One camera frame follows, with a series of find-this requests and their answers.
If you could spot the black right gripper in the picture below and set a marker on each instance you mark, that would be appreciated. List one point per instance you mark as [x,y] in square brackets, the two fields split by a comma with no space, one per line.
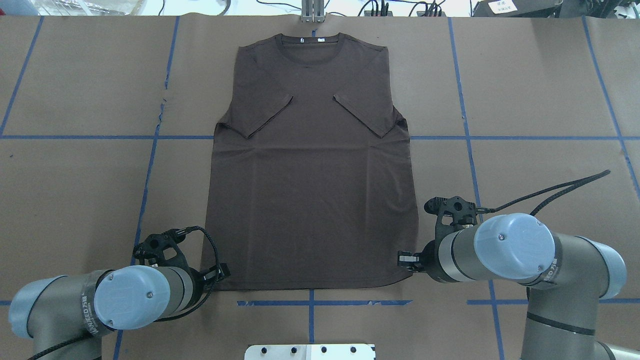
[430,258]

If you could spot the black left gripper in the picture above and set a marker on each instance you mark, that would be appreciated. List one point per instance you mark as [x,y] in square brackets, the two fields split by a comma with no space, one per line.
[199,281]

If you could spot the dark brown t-shirt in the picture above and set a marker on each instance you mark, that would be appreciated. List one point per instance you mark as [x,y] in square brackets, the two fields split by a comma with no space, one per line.
[311,179]

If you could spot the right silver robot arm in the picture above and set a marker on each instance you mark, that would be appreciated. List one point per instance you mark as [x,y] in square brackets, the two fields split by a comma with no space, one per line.
[566,277]

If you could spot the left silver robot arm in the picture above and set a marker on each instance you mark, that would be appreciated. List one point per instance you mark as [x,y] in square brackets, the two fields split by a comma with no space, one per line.
[67,317]

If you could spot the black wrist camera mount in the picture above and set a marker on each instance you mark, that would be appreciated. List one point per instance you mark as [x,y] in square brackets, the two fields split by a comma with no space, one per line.
[453,214]

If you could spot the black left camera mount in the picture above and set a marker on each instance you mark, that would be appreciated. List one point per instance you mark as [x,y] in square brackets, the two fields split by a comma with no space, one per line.
[161,250]

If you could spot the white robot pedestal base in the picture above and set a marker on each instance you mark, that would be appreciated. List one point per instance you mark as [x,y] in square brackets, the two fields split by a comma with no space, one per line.
[323,351]

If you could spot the aluminium frame post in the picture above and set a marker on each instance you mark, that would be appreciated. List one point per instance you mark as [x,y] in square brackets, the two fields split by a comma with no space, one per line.
[313,11]

